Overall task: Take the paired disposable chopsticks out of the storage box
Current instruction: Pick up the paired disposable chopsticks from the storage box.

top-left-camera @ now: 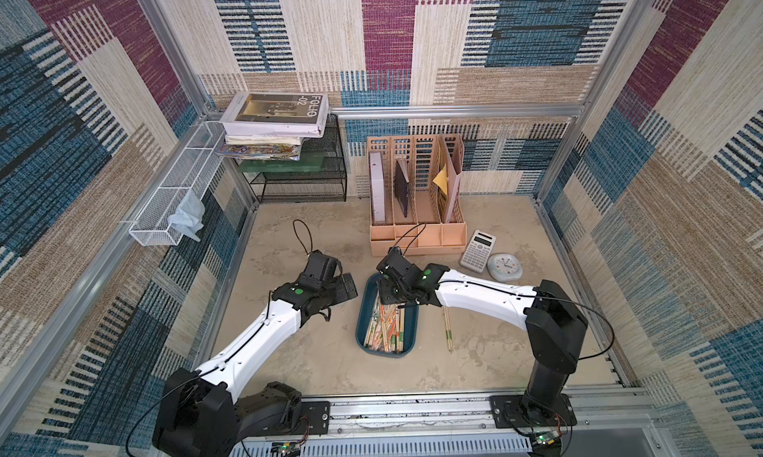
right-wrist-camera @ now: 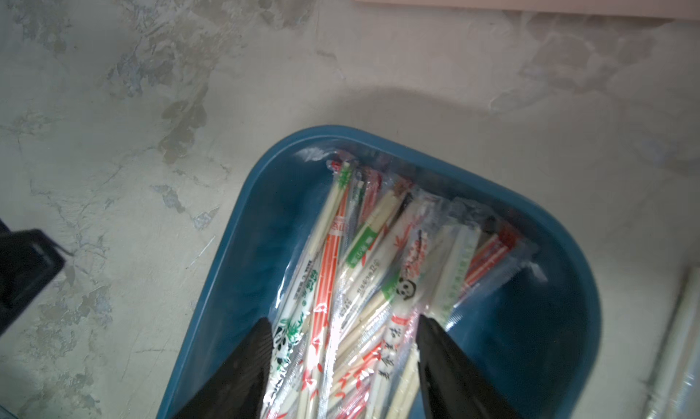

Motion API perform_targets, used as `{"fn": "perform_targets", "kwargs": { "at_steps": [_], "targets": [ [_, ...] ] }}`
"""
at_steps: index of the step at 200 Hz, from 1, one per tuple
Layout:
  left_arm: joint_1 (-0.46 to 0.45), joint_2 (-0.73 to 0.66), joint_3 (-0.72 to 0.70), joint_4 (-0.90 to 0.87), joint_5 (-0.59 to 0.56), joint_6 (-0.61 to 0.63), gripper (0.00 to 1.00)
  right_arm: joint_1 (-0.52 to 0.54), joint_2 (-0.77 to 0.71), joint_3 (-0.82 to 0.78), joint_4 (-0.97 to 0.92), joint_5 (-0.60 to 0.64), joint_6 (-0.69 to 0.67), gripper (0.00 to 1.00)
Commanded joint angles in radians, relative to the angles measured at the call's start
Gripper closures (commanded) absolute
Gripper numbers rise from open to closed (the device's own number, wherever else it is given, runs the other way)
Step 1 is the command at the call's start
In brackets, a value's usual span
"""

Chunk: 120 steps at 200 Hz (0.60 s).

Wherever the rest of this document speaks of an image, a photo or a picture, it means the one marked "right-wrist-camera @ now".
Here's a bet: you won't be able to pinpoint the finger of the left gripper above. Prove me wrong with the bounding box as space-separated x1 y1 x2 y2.
1 222 66 334

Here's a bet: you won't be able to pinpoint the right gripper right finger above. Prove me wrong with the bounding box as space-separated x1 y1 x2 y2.
417 315 521 419

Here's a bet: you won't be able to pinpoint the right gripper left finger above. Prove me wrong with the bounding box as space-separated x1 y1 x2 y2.
175 318 273 419

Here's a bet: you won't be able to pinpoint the red striped chopsticks in tray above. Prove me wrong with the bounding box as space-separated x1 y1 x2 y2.
297 191 348 418

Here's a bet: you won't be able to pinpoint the red panda chopsticks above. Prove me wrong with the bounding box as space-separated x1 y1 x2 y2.
366 229 429 418

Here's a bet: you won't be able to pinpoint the green text chopsticks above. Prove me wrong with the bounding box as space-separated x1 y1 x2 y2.
426 222 481 327

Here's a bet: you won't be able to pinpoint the red leaf chopsticks in tray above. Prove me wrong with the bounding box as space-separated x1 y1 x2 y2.
318 189 444 418

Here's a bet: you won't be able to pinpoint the red striped chopsticks pair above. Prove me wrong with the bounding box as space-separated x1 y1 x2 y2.
454 220 540 308

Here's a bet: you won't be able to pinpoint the teal plastic storage tray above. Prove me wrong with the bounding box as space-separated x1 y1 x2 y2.
158 126 602 418

